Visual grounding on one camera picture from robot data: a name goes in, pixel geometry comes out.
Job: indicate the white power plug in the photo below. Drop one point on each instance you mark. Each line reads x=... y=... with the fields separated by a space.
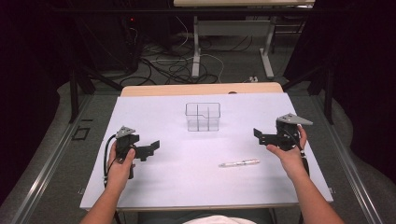
x=253 y=79

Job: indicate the person's left hand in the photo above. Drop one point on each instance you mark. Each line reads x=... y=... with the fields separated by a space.
x=120 y=169

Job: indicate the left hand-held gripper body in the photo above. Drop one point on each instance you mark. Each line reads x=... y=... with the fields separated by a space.
x=126 y=141

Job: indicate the white desk with metal legs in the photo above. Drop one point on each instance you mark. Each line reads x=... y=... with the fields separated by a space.
x=232 y=28

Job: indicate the person's white shirt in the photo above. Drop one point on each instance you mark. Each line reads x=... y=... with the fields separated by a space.
x=218 y=220

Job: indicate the wooden table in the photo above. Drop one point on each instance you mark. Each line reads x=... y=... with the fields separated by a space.
x=186 y=89

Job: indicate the black computer tower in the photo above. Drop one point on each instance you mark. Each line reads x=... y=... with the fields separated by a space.
x=132 y=40

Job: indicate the aluminium floor rail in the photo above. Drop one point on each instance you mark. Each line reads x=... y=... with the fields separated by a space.
x=348 y=168
x=46 y=168

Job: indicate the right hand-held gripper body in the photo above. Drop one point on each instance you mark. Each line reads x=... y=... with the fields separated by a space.
x=288 y=135

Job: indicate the clear plastic divided container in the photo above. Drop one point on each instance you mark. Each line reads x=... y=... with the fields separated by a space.
x=203 y=116

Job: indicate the white pen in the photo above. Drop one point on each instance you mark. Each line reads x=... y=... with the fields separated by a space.
x=239 y=163

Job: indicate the person's right hand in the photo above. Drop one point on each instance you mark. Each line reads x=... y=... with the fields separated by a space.
x=292 y=161

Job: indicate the white table cover sheet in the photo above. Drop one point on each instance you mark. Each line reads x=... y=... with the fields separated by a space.
x=186 y=174

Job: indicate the black metal stand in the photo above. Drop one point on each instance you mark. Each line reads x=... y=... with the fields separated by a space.
x=327 y=90
x=74 y=90

